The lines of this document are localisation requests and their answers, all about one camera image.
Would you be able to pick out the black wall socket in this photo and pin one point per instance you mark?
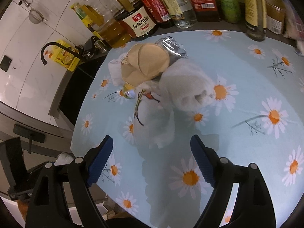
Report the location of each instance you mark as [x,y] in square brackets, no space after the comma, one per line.
[5,63]

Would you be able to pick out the black faucet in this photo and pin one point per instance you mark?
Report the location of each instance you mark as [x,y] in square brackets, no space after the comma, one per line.
[51,44]

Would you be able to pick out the metal mesh strainer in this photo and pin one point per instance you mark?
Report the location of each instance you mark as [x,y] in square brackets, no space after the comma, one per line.
[35,16]

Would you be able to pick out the small yellow label bottle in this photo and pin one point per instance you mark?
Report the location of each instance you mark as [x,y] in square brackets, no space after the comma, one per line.
[129,92]

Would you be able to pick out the plastic-wrapped white food lump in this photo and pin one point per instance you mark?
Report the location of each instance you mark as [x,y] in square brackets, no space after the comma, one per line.
[182,85]

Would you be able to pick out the wide dark bottle red label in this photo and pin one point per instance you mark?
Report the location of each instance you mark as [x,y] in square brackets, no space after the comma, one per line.
[204,2]

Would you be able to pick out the black kitchen sink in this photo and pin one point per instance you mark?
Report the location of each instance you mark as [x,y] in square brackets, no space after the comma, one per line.
[71,95]

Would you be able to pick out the clear spice bottle yellow label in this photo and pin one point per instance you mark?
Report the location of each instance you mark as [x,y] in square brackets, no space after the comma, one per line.
[254,11]

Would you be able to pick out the black t-shaped tool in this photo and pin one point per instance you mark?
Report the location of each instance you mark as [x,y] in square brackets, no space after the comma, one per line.
[28,131]

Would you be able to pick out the green bottle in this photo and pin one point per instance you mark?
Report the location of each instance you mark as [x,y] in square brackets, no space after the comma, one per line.
[229,4]

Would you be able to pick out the jar with tan contents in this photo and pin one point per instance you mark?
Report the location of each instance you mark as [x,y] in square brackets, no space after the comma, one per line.
[275,16]

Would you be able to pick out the large soy sauce bottle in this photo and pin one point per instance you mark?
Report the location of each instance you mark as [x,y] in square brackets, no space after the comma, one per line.
[140,21]

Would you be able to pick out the daisy print tablecloth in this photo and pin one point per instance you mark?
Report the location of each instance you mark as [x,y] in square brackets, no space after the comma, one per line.
[237,59]

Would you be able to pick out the clear vinegar bottle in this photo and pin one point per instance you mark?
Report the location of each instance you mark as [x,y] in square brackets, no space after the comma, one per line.
[182,11]

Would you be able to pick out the yellow box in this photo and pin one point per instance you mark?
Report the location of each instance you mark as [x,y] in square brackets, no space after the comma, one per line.
[64,58]

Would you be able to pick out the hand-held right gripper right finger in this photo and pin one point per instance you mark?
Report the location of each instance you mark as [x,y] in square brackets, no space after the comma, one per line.
[201,161]

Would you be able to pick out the cooking oil jug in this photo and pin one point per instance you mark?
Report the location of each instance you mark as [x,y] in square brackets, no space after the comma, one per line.
[111,30]

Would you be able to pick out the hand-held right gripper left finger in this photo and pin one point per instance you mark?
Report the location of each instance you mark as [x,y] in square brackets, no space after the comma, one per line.
[101,161]

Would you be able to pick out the slim dark bottle red label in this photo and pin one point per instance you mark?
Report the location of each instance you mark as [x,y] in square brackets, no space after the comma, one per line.
[156,9]

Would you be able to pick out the clear bag of white grains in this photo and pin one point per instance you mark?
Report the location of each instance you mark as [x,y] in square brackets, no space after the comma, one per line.
[294,23]

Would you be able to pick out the silver foil bag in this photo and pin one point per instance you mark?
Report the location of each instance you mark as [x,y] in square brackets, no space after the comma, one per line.
[171,47]

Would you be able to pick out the clear plastic bag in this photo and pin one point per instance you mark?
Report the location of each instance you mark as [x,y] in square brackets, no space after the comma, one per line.
[154,123]

